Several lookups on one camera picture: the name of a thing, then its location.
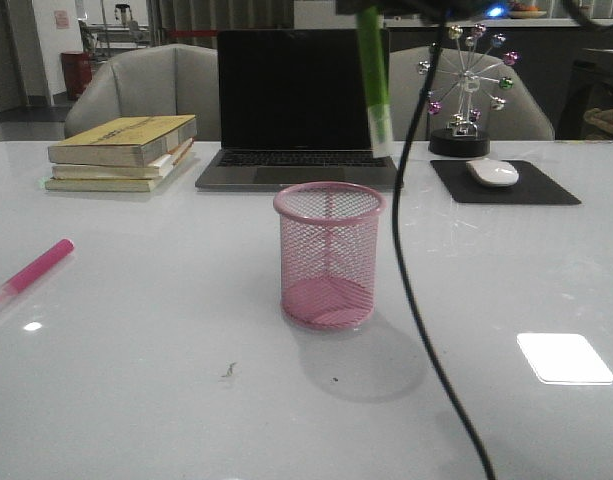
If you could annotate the pink mesh pen holder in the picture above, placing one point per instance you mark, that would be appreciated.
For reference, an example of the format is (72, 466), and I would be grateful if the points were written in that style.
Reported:
(328, 241)

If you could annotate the pink highlighter pen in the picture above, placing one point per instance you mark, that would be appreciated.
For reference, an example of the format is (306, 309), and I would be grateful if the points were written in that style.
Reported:
(30, 273)

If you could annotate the black mouse pad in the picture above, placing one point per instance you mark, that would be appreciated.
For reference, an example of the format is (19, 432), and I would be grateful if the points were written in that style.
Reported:
(533, 187)

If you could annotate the top yellow book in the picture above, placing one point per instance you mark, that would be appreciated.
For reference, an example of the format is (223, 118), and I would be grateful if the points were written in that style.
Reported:
(125, 141)

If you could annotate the left grey armchair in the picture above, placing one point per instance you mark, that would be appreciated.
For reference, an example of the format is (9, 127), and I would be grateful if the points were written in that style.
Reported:
(173, 79)

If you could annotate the middle white book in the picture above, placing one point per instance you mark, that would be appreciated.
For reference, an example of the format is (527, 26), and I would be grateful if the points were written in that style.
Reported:
(159, 168)

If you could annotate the grey open laptop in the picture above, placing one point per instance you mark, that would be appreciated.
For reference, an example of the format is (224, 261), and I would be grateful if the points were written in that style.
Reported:
(292, 110)

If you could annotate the white computer mouse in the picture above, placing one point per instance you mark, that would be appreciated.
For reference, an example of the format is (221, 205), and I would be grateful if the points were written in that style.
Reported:
(492, 173)

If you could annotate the right grey armchair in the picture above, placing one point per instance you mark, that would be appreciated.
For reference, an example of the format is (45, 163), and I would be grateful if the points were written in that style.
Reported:
(521, 119)

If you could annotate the fruit bowl on counter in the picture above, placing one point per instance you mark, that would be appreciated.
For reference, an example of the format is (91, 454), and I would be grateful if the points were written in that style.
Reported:
(523, 10)

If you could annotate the grey armchair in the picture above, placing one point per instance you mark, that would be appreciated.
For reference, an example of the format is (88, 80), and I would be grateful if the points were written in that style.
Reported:
(521, 119)
(173, 79)

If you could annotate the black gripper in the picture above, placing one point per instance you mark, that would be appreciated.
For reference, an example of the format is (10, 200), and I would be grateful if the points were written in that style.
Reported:
(427, 9)

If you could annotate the bottom yellow book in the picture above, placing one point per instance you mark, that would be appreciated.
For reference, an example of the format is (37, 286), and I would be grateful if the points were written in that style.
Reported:
(105, 185)

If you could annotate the ferris wheel desk ornament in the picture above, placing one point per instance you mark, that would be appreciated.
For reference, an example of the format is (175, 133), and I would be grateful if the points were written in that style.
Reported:
(465, 76)

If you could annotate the red trash bin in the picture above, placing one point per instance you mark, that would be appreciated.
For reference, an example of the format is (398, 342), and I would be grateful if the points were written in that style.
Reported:
(77, 72)

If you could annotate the green highlighter pen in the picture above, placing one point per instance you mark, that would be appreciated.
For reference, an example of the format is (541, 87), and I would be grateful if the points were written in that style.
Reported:
(374, 75)

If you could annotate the yellow book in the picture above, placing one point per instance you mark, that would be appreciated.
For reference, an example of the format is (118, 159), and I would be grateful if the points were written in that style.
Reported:
(125, 141)
(105, 185)

